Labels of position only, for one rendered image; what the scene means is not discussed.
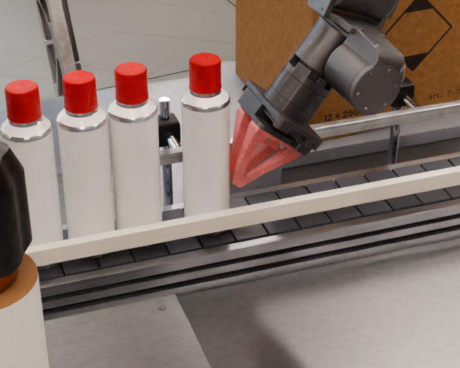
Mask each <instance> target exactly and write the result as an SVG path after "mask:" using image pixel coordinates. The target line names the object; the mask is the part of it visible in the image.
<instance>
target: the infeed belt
mask: <svg viewBox="0 0 460 368"><path fill-rule="evenodd" d="M454 166H460V156H459V157H455V158H448V160H447V159H443V160H439V161H431V162H427V163H423V164H420V165H419V164H416V165H411V166H404V167H399V168H395V169H392V171H391V170H390V169H388V170H384V171H379V172H372V173H368V174H364V176H363V175H356V176H352V177H344V178H340V179H336V180H334V181H333V180H329V181H324V182H320V183H313V184H309V185H305V187H304V186H303V185H301V186H297V187H293V188H285V189H281V190H277V191H275V192H274V191H270V192H265V193H258V194H253V195H249V196H245V198H244V197H243V196H242V197H237V198H233V199H230V209H232V208H236V207H244V206H248V205H252V204H259V203H263V202H270V201H274V200H279V199H286V198H291V197H295V196H302V195H306V194H310V193H317V192H321V191H329V190H333V189H338V188H344V187H349V186H353V185H361V184H365V183H372V182H376V181H380V180H387V179H391V178H396V177H403V176H408V175H414V174H419V173H423V172H430V171H434V170H438V169H446V168H450V167H454ZM454 199H460V185H455V186H451V187H447V188H441V189H436V190H432V191H425V192H421V193H414V194H410V195H406V196H399V197H394V198H390V199H384V200H380V201H376V202H368V203H364V204H357V205H353V206H349V207H342V208H338V209H334V210H327V211H323V212H316V213H312V214H307V215H300V216H296V217H292V218H285V219H281V220H277V221H270V222H266V223H259V224H255V225H251V226H243V227H239V228H235V229H229V230H226V231H225V232H224V233H222V234H219V235H216V236H211V237H202V236H194V237H187V238H183V239H176V240H172V241H168V242H161V243H157V244H155V245H153V246H150V247H148V248H130V249H126V250H119V251H115V252H111V253H110V254H108V255H106V256H104V257H101V258H92V259H88V258H78V259H74V260H69V261H62V262H61V263H60V264H58V265H57V266H55V267H52V268H50V269H44V270H38V274H39V281H43V280H50V279H54V278H58V277H65V276H69V275H76V274H80V273H84V272H91V271H95V270H99V269H106V268H110V267H116V266H120V265H124V264H132V263H136V262H140V261H147V260H151V259H155V258H161V257H165V256H172V255H176V254H181V253H187V252H191V251H195V250H202V249H206V248H213V247H217V246H221V245H227V244H232V243H236V242H243V241H247V240H251V239H258V238H262V237H268V236H272V235H276V234H283V233H288V232H292V231H298V230H302V229H309V228H313V227H317V226H324V225H328V224H332V223H339V222H343V221H350V220H354V219H358V218H365V217H369V216H373V215H379V214H383V213H387V212H395V211H399V210H406V209H410V208H414V207H420V206H424V205H428V204H435V203H439V202H446V201H450V200H454ZM183 213H184V207H183V211H182V210H181V209H180V208H178V209H174V210H167V211H163V212H162V221H169V220H174V219H178V218H184V214H183Z"/></svg>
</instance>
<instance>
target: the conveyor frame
mask: <svg viewBox="0 0 460 368"><path fill-rule="evenodd" d="M459 156H460V152H457V153H450V154H445V155H441V156H434V157H429V158H422V159H418V160H414V161H406V162H402V163H398V164H390V165H386V166H379V167H374V168H370V169H362V170H358V171H354V172H346V173H342V174H338V175H330V176H326V177H319V178H314V179H310V180H303V181H299V182H294V183H286V184H282V185H275V186H271V187H266V188H259V189H255V190H250V191H243V192H239V193H231V194H230V199H233V198H237V197H242V196H243V197H244V198H245V196H249V195H253V194H258V193H265V192H270V191H274V192H275V191H277V190H281V189H285V188H293V187H297V186H301V185H303V186H304V187H305V185H309V184H313V183H320V182H324V181H329V180H333V181H334V180H336V179H340V178H344V177H352V176H356V175H363V176H364V174H368V173H372V172H379V171H384V170H388V169H390V170H391V171H392V169H395V168H399V167H404V166H411V165H416V164H419V165H420V164H423V163H427V162H431V161H439V160H443V159H447V160H448V158H455V157H459ZM459 237H460V199H454V200H450V201H446V202H439V203H435V204H428V205H424V206H420V207H414V208H410V209H406V210H399V211H395V212H387V213H383V214H379V215H373V216H369V217H365V218H358V219H354V220H350V221H343V222H339V223H332V224H328V225H324V226H317V227H313V228H309V229H302V230H298V231H292V232H288V233H283V234H276V235H272V236H268V237H262V238H258V239H251V240H247V241H243V242H236V243H232V244H227V245H221V246H217V247H213V248H206V249H202V250H195V251H191V252H187V253H181V254H176V255H172V256H165V257H161V258H155V259H151V260H147V261H140V262H136V263H132V264H124V265H120V266H116V267H110V268H106V269H99V270H95V271H91V272H84V273H80V274H76V275H69V276H65V277H58V278H54V279H50V280H43V281H39V286H40V293H41V299H42V311H43V318H44V321H48V320H52V319H56V318H62V317H66V316H70V315H76V314H80V313H86V312H90V311H94V310H100V309H104V308H108V307H114V306H118V305H122V304H129V303H133V302H139V301H143V300H147V299H153V298H157V297H161V296H168V295H171V294H175V295H176V296H182V295H186V294H192V293H196V292H200V291H206V290H210V289H214V288H220V287H224V286H228V285H234V284H238V283H244V282H248V281H252V280H258V279H262V278H266V277H273V276H276V275H283V274H287V273H290V272H297V271H301V270H305V269H311V268H315V267H322V266H325V265H329V264H336V263H340V262H343V261H349V260H353V259H358V258H363V257H367V256H374V255H377V254H381V253H388V252H392V251H395V250H402V249H406V248H412V247H416V246H420V245H426V244H430V243H434V242H441V241H444V240H448V239H455V238H459Z"/></svg>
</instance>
